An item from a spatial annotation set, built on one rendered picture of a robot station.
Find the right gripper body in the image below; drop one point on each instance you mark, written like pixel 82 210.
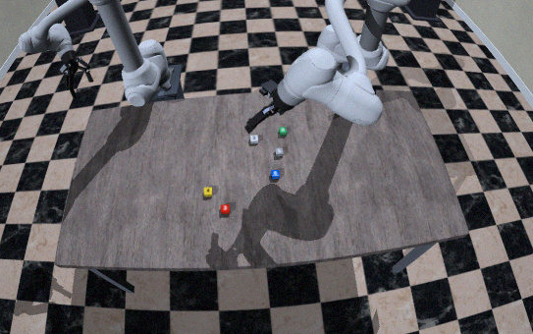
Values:
pixel 73 60

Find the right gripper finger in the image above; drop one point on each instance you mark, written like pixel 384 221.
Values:
pixel 85 68
pixel 69 83

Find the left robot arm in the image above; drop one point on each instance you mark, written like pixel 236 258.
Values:
pixel 318 75

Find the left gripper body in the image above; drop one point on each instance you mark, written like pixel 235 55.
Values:
pixel 278 103

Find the red block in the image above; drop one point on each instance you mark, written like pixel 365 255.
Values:
pixel 225 209

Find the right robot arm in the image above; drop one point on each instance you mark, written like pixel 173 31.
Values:
pixel 141 79

